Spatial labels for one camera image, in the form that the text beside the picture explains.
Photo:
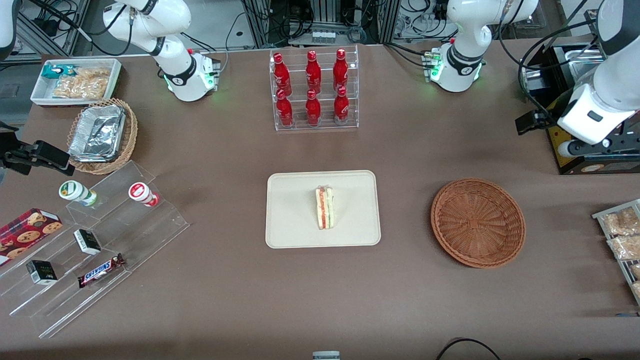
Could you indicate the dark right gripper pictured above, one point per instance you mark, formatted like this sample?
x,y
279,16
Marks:
x,y
9,155

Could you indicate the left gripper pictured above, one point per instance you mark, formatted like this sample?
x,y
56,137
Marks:
x,y
549,120

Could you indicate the triangular sandwich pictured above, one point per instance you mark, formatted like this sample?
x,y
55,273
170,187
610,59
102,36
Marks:
x,y
325,207

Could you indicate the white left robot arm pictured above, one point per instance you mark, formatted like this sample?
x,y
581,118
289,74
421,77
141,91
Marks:
x,y
465,30

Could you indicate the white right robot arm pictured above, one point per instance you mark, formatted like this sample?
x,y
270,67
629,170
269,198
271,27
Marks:
x,y
175,55

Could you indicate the silver foil tray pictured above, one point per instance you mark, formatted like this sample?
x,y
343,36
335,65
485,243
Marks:
x,y
97,132

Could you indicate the large steel tray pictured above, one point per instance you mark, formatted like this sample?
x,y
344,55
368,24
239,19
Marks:
x,y
580,62

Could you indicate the oval light wicker basket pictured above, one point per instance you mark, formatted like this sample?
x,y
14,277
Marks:
x,y
131,130

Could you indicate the round brown wicker basket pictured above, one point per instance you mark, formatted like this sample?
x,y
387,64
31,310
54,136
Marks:
x,y
477,222

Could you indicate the small steel tray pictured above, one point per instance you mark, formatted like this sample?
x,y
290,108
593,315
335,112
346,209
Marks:
x,y
592,17

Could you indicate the beige rectangular serving tray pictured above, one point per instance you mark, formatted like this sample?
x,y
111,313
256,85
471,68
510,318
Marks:
x,y
290,210

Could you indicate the yellow emergency stop box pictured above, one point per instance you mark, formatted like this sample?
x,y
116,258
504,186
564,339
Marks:
x,y
555,145

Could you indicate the green capped yogurt bottle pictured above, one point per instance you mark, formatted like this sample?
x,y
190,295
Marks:
x,y
75,191

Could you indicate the black equipment stand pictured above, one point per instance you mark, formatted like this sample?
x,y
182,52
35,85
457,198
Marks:
x,y
552,62

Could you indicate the white rectangular snack bin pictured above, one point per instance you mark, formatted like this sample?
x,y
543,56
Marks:
x,y
40,92

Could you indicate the red cookie box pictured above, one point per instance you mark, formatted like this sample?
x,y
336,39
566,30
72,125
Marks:
x,y
25,232

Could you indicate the clear bag of crackers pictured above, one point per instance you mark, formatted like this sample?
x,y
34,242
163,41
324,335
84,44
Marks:
x,y
82,82

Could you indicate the green snack packet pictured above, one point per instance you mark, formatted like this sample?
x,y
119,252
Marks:
x,y
55,71

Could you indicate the small black white box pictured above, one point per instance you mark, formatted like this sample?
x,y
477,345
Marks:
x,y
87,241

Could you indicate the red capped yogurt bottle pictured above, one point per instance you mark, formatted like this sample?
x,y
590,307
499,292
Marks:
x,y
141,193

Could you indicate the small black green box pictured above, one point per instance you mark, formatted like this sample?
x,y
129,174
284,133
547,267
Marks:
x,y
41,272

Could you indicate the snickers chocolate bar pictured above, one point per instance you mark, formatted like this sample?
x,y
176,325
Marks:
x,y
100,271

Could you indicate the clear packet of pastry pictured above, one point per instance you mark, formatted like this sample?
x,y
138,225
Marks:
x,y
636,270
622,222
627,247
637,289

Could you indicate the clear acrylic stepped display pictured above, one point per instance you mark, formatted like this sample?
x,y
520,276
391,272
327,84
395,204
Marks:
x,y
150,235

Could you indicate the red cola bottle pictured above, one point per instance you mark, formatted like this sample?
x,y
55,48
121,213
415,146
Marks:
x,y
341,70
313,110
313,70
285,111
341,109
281,72

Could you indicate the clear acrylic bottle rack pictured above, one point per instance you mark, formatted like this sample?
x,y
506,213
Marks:
x,y
325,125

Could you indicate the white power strip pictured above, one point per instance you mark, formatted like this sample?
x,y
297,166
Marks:
x,y
322,36

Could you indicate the small grey white device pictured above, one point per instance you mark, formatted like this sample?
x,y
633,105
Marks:
x,y
326,355

